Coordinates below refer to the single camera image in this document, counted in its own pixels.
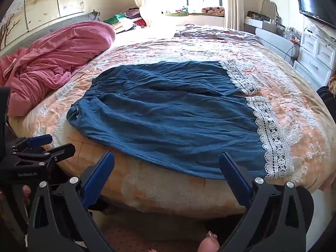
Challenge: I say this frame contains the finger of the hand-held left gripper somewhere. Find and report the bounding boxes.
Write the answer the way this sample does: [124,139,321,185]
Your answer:
[10,134,53,150]
[16,143,76,163]

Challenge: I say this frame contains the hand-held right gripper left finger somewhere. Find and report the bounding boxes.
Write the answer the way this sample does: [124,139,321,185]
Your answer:
[27,151,116,252]

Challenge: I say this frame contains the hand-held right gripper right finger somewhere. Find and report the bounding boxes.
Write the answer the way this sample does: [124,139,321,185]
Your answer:
[219,152,315,252]

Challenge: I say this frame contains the blue pants with lace hem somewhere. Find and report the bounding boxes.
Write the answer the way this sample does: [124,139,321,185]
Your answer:
[66,60,294,180]

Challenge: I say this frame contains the person's left hand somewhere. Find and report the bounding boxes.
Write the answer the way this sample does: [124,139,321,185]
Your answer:
[22,185,32,206]

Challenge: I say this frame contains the pink duvet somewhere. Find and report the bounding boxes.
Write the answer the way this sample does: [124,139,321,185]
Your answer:
[0,21,116,117]

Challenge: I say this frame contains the dark clothes heap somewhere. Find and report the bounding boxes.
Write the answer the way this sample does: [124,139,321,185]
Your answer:
[316,85,336,116]

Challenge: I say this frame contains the peach printed bedspread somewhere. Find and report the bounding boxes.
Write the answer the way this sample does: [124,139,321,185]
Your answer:
[9,24,332,216]

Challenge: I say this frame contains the grey vanity desk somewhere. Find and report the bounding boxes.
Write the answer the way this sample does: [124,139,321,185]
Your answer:
[244,16,301,64]

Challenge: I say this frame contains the white drawer dresser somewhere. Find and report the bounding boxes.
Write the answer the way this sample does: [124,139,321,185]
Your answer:
[293,28,336,90]

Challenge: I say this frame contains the grey quilted blanket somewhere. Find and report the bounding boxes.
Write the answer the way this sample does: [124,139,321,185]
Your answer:
[173,25,229,40]

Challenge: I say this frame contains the pile of folded clothes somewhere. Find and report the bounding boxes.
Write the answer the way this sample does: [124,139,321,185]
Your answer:
[104,8,147,34]

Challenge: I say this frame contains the group of bottles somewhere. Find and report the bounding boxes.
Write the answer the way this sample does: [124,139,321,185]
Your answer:
[276,23,302,40]

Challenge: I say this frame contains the black bag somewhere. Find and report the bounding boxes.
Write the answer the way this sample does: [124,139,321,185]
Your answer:
[247,11,271,23]

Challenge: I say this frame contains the floral cushion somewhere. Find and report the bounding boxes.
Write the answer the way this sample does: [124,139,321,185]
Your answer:
[201,6,225,15]

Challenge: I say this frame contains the black flat television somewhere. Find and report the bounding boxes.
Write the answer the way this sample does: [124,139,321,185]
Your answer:
[296,0,336,29]

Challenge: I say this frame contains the blossom wall painting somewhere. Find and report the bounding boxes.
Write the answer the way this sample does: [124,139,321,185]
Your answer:
[0,0,85,50]

